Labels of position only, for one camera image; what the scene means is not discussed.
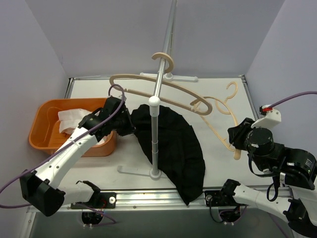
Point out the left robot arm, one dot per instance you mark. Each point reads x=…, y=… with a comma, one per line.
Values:
x=40, y=186

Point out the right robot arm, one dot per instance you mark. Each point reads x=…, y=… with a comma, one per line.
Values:
x=293, y=173

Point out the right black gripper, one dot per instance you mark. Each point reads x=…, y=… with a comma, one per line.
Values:
x=237, y=134

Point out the silver clothes rack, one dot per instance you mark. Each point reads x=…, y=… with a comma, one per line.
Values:
x=154, y=104

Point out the orange plastic basket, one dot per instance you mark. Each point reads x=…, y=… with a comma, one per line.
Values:
x=44, y=134

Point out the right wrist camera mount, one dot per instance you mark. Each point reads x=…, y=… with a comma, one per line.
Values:
x=271, y=118

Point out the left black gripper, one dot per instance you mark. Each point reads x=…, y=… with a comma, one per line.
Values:
x=126, y=123

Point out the white pleated skirt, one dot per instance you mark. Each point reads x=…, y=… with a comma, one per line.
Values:
x=70, y=119

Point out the aluminium mounting rail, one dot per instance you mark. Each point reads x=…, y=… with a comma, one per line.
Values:
x=153, y=199

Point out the black garment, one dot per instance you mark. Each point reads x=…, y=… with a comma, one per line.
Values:
x=180, y=155

